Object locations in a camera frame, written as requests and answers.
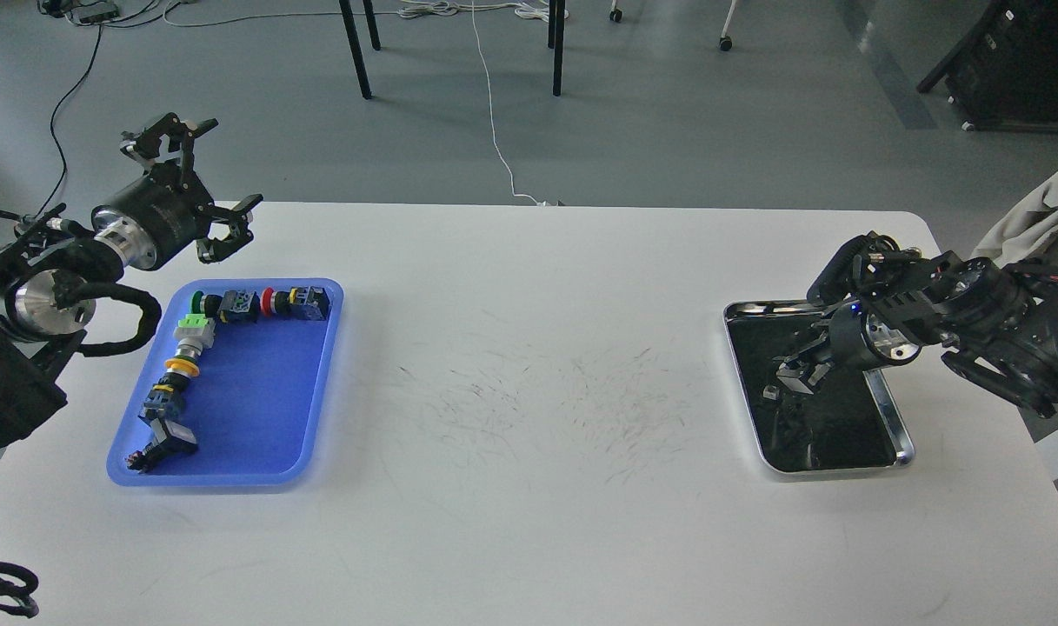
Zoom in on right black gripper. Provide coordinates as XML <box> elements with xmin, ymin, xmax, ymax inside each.
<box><xmin>776</xmin><ymin>306</ymin><xmax>922</xmax><ymax>395</ymax></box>

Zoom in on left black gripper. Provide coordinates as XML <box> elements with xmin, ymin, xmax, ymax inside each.
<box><xmin>91</xmin><ymin>112</ymin><xmax>263</xmax><ymax>272</ymax></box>

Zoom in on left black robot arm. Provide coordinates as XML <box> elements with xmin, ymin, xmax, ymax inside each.
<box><xmin>0</xmin><ymin>112</ymin><xmax>263</xmax><ymax>449</ymax></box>

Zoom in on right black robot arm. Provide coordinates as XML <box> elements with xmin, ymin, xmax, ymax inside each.
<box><xmin>776</xmin><ymin>231</ymin><xmax>1058</xmax><ymax>417</ymax></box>

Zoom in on metal tray with black mat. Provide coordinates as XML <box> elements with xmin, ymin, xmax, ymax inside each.
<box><xmin>723</xmin><ymin>301</ymin><xmax>915</xmax><ymax>480</ymax></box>

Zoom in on blue plastic tray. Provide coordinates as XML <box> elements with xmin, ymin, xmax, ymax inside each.
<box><xmin>106</xmin><ymin>277</ymin><xmax>344</xmax><ymax>489</ymax></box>

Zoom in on beige cloth on chair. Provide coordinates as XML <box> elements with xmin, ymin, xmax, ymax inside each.
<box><xmin>971</xmin><ymin>170</ymin><xmax>1058</xmax><ymax>266</ymax></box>

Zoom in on black cabinet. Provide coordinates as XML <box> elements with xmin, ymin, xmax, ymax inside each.
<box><xmin>915</xmin><ymin>1</ymin><xmax>1058</xmax><ymax>134</ymax></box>

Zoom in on black table legs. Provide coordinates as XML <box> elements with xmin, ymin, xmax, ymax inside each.
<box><xmin>338</xmin><ymin>0</ymin><xmax>566</xmax><ymax>100</ymax></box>

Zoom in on green push button switch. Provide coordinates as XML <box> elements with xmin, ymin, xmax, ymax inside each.
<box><xmin>190</xmin><ymin>289</ymin><xmax>261</xmax><ymax>324</ymax></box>

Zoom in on white green button switch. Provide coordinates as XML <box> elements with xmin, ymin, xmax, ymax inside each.
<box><xmin>174</xmin><ymin>313</ymin><xmax>217</xmax><ymax>360</ymax></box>

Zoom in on red push button switch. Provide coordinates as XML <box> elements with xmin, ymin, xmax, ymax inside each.
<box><xmin>259</xmin><ymin>286</ymin><xmax>331</xmax><ymax>323</ymax></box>

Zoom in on black floor cable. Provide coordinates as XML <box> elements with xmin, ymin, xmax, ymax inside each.
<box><xmin>37</xmin><ymin>0</ymin><xmax>169</xmax><ymax>205</ymax></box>

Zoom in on yellow ring button switch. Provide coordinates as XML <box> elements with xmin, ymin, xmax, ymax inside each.
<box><xmin>138</xmin><ymin>356</ymin><xmax>200</xmax><ymax>424</ymax></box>

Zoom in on white floor cable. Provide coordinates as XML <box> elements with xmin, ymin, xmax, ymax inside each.
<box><xmin>162</xmin><ymin>0</ymin><xmax>569</xmax><ymax>208</ymax></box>

